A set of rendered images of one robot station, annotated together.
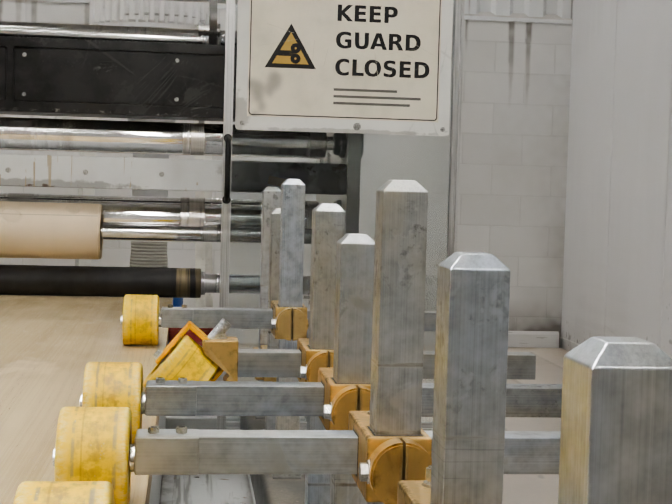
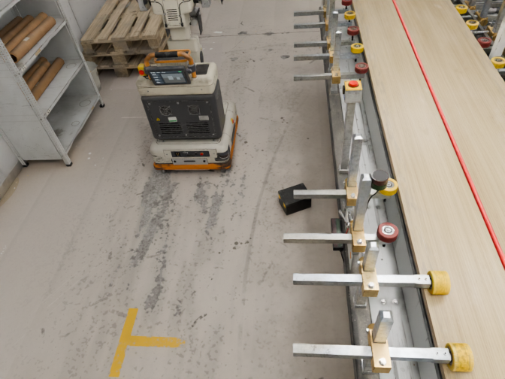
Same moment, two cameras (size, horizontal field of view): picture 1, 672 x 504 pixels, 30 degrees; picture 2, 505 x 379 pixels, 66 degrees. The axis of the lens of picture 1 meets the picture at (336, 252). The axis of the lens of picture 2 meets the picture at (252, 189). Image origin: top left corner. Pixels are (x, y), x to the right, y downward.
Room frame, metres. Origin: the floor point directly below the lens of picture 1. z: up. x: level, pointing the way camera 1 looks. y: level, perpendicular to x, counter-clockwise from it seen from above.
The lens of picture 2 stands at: (1.26, -0.26, 2.19)
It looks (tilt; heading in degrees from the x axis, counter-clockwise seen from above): 47 degrees down; 196
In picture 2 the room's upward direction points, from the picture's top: 7 degrees counter-clockwise
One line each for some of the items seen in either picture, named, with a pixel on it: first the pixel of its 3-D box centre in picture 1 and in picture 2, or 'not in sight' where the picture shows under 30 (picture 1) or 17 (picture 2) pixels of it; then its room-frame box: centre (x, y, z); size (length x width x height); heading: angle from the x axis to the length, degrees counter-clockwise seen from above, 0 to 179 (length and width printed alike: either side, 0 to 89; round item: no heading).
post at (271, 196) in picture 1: (268, 308); not in sight; (2.46, 0.13, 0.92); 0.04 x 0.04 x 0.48; 7
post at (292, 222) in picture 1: (289, 331); not in sight; (1.96, 0.07, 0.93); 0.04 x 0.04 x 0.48; 7
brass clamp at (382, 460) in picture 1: (389, 456); not in sight; (0.99, -0.05, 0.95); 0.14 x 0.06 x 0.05; 7
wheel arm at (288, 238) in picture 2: not in sight; (336, 238); (0.27, -0.22, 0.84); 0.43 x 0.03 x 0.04; 97
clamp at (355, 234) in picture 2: not in sight; (358, 234); (0.25, -0.13, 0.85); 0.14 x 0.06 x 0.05; 7
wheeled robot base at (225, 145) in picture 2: not in sight; (196, 133); (-1.16, -1.39, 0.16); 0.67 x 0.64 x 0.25; 7
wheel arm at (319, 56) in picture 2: not in sight; (326, 56); (-1.22, -0.36, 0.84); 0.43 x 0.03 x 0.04; 97
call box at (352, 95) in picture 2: not in sight; (352, 92); (-0.28, -0.20, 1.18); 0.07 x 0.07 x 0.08; 7
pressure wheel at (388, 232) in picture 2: not in sight; (385, 238); (0.25, -0.02, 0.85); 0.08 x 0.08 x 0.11
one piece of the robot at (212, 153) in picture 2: not in sight; (190, 153); (-0.84, -1.33, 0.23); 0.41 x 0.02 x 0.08; 97
